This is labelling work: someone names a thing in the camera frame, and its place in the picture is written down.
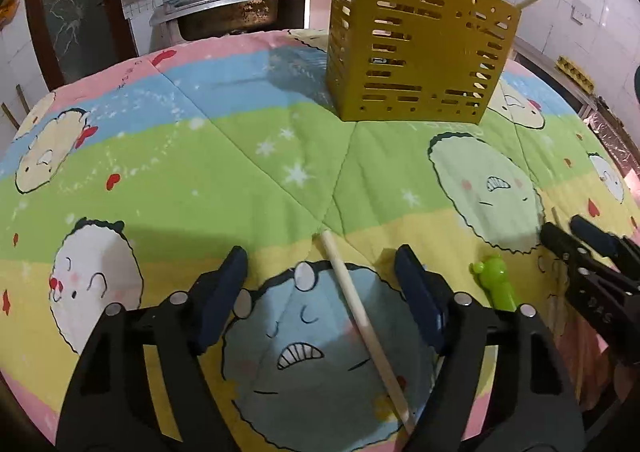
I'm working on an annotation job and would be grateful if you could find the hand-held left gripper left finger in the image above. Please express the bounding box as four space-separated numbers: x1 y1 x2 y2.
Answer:
55 246 249 452

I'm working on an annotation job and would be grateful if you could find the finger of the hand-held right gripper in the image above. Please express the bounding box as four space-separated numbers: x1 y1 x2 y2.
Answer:
539 221 640 298
570 215 640 283

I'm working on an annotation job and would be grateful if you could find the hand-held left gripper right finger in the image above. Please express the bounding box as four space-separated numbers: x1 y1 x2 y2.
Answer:
394 245 586 452

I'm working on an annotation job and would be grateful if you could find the green handled metal spoon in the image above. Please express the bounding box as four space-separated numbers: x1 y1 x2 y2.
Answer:
469 256 522 311

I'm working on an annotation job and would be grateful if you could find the yellow perforated utensil holder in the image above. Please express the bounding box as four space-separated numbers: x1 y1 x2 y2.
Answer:
326 0 522 125

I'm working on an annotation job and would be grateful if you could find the red box with plastic cover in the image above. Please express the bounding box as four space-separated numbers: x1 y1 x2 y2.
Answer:
580 97 640 173

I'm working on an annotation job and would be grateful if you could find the colourful cartoon printed blanket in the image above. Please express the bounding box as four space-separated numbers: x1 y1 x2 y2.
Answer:
0 27 640 452

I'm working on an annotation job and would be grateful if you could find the yellow egg tray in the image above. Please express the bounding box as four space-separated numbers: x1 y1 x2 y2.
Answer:
555 57 598 93

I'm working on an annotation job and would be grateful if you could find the kitchen counter cabinet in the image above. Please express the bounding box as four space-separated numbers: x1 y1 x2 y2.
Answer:
512 35 601 118

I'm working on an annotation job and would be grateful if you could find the steel sink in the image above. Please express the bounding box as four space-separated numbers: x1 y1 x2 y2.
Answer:
150 0 333 40

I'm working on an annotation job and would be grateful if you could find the brown door with frosted glass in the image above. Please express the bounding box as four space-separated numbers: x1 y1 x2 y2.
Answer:
25 0 141 88

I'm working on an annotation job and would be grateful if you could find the plastic bag of oranges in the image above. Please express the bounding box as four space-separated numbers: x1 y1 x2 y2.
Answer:
0 0 23 28

